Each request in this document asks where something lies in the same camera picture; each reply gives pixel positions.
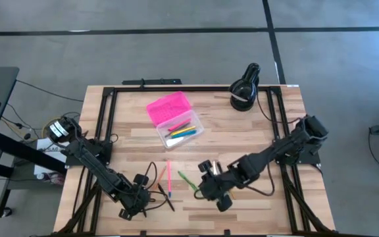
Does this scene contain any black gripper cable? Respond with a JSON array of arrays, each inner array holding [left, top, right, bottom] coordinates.
[[243, 161, 276, 198], [142, 161, 174, 212]]

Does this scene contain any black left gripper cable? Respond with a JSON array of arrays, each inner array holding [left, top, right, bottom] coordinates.
[[142, 161, 174, 212]]

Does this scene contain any blue highlighter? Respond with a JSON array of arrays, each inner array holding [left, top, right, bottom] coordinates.
[[171, 129, 198, 140]]

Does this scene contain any clear supply box pink lid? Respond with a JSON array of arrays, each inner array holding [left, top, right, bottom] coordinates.
[[145, 90, 205, 150]]

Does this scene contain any green pen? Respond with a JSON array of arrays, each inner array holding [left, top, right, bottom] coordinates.
[[176, 170, 199, 193]]

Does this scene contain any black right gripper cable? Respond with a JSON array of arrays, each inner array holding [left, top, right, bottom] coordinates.
[[243, 161, 276, 198]]

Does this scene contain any black flat bar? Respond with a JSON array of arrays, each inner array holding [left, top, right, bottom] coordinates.
[[121, 78, 183, 86]]

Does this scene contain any pink highlighter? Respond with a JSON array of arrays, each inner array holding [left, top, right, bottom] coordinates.
[[167, 118, 192, 132]]

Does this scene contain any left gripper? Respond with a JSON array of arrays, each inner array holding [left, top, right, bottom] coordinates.
[[116, 173, 152, 221]]

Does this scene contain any black lamp cord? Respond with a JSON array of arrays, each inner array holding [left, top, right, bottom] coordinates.
[[256, 92, 307, 125]]

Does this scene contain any orange pencil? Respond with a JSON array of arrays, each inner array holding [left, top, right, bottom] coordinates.
[[151, 165, 168, 192]]

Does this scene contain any long black floor cable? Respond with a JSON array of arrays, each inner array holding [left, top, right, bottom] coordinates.
[[16, 79, 85, 103]]

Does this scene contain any black plug cable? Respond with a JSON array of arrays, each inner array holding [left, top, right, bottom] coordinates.
[[1, 103, 45, 141]]

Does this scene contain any yellow highlighter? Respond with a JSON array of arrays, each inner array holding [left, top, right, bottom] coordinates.
[[170, 125, 197, 137]]

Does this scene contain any black desk lamp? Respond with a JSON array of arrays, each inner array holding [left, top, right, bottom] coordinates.
[[228, 62, 262, 112]]

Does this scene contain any black aluminium table frame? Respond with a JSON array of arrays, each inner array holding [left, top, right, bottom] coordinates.
[[49, 85, 337, 237]]

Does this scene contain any pink pencil blue eraser cap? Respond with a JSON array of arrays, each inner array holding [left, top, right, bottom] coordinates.
[[166, 159, 173, 199]]

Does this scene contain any white label in box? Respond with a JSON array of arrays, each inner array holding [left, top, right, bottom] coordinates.
[[165, 136, 186, 148]]

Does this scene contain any white printed paper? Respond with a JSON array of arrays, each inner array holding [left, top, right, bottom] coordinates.
[[33, 136, 73, 177]]

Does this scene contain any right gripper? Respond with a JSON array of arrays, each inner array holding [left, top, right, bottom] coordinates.
[[197, 160, 237, 213]]

